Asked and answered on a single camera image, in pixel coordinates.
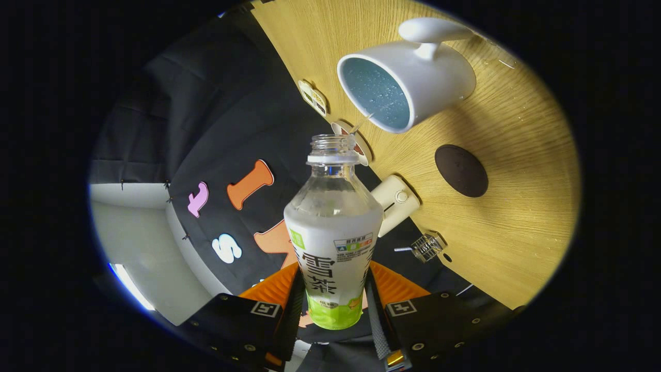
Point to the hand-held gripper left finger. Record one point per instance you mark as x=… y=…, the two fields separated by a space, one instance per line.
x=289 y=320

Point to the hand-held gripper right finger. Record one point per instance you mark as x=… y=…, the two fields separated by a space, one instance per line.
x=376 y=320

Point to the clear juice bottle white label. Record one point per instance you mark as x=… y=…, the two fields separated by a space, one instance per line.
x=333 y=237

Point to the dark brown round coaster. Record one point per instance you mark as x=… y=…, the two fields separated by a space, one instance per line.
x=461 y=170

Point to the white cup blue inside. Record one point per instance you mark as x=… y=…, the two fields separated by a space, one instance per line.
x=439 y=72

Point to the white toaster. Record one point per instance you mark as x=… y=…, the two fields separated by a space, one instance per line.
x=395 y=204

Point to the ceiling light panel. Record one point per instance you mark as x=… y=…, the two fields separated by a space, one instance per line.
x=131 y=287

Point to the round white plate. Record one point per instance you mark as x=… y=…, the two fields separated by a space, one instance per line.
x=364 y=151

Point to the black backdrop cloth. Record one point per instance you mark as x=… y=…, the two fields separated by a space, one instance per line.
x=206 y=129

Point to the wooden table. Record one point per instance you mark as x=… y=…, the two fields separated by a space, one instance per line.
x=516 y=155

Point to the small white divided dish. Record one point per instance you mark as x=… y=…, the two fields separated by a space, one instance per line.
x=313 y=97

